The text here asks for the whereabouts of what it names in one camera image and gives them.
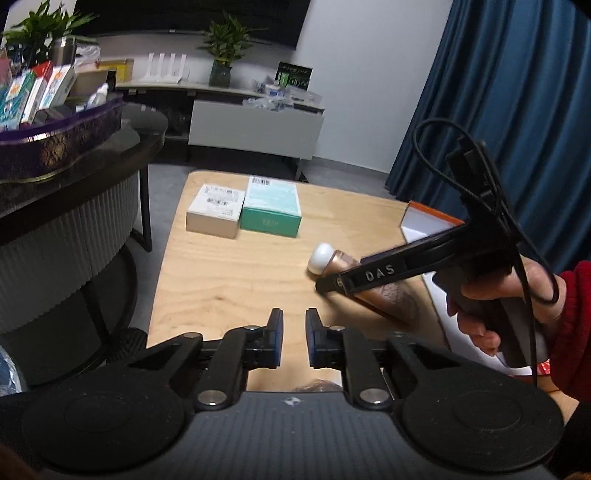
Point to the white cardboard box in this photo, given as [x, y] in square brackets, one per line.
[214, 210]

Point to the pile of clear plastic packets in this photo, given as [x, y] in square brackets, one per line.
[281, 94]

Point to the yellow box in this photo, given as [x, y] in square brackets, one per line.
[117, 70]

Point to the blue curtain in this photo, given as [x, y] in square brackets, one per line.
[498, 83]

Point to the teal patterned carton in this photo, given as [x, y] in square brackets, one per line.
[16, 104]

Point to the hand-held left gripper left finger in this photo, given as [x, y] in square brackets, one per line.
[277, 339]

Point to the orange white open box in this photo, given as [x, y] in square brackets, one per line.
[418, 224]

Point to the black television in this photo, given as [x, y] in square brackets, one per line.
[184, 18]

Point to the rose gold bottle white cap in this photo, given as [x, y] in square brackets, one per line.
[323, 258]

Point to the metal cup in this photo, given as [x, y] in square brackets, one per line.
[63, 50]

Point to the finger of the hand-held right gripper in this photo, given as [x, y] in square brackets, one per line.
[383, 272]

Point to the black green retail box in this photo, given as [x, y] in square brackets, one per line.
[294, 76]

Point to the person's right hand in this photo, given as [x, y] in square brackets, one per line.
[498, 290]

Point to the grey tv cabinet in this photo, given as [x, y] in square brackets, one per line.
[254, 124]

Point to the teal cardboard box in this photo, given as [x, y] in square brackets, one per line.
[271, 203]

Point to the dark round table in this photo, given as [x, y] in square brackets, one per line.
[69, 230]

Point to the small white bottle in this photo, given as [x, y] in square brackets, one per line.
[98, 96]

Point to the leafy potted plant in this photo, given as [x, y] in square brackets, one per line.
[41, 27]

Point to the white router with antennas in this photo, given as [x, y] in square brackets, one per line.
[164, 69]

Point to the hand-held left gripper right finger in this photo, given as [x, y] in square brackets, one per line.
[313, 339]

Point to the potted plant in glass vase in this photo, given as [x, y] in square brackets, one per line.
[225, 50]

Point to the white red carton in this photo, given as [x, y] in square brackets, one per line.
[38, 92]

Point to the person's right forearm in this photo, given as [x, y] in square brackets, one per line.
[575, 332]

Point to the purple patterned tray box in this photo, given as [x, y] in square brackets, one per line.
[60, 138]

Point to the white orange carton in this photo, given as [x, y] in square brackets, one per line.
[57, 87]

